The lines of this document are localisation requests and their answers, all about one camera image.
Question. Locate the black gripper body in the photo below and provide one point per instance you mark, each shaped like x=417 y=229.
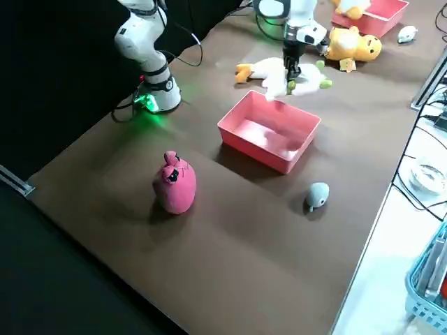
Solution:
x=292 y=50

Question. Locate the white doll with green limbs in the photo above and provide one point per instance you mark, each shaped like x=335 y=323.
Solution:
x=311 y=78

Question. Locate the white goose plush doll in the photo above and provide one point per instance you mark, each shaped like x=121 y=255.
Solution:
x=262 y=68

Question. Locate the yellow bear plush doll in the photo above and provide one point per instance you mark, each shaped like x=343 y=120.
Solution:
x=352 y=43

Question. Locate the orange and white plush doll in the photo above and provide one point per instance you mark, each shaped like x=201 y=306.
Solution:
x=351 y=8

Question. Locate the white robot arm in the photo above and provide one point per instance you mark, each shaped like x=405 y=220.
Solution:
x=139 y=38

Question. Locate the pink plastic box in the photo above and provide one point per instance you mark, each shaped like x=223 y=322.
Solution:
x=380 y=21
x=265 y=153

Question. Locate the black box device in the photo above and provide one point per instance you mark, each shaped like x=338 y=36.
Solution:
x=440 y=122

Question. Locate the light blue plush toy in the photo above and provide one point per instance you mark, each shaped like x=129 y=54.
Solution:
x=317 y=193
x=406 y=33

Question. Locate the pink plush doll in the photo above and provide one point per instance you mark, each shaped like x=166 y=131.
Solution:
x=178 y=192

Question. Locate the clear glass bowl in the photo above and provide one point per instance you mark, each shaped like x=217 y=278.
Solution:
x=426 y=181

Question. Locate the blue plastic basket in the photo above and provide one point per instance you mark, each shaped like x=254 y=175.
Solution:
x=419 y=307

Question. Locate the aluminium camera mast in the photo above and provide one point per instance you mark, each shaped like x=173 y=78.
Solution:
x=427 y=83

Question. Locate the aluminium frame rail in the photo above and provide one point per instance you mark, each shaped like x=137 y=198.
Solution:
x=17 y=183

